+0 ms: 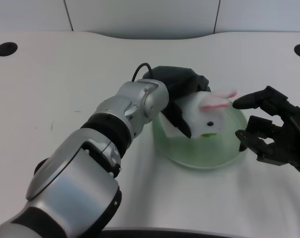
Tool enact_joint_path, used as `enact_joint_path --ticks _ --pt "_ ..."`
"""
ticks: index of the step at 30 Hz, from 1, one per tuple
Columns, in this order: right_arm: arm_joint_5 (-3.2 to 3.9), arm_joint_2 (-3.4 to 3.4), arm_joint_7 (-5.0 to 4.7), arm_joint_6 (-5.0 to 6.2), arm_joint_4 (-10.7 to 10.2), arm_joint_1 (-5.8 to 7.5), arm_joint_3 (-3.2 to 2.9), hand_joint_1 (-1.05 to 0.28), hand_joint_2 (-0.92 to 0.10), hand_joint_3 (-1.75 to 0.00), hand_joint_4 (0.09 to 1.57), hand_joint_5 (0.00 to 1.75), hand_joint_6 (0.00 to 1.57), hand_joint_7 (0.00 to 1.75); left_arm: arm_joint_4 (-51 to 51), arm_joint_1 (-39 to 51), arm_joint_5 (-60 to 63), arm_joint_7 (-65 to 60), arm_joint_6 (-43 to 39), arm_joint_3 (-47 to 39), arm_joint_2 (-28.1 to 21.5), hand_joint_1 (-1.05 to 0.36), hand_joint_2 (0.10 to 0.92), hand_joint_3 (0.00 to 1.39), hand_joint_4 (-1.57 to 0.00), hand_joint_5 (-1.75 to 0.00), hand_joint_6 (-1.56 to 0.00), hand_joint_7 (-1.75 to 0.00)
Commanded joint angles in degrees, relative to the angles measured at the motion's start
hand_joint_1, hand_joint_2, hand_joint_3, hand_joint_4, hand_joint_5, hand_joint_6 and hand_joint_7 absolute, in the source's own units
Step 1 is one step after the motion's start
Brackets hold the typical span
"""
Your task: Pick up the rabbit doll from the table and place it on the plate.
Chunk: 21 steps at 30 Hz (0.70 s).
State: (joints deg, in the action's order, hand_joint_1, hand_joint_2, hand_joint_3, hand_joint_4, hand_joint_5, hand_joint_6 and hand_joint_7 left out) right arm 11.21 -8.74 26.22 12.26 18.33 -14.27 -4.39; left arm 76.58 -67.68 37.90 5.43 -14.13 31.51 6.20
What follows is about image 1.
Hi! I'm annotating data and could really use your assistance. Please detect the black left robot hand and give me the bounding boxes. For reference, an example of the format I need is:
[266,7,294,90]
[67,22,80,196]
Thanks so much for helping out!
[142,65,211,139]

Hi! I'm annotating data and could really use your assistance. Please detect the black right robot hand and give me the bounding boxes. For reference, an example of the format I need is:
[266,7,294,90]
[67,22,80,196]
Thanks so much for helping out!
[232,85,300,177]

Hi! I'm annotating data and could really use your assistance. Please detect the white plush rabbit doll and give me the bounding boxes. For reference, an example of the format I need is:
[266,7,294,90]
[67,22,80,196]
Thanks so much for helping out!
[163,87,239,139]

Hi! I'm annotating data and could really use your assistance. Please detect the green round plate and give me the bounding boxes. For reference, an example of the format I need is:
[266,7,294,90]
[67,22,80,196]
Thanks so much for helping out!
[151,106,249,170]

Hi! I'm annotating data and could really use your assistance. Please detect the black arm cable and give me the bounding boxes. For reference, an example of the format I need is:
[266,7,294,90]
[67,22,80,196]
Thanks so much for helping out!
[132,63,153,82]

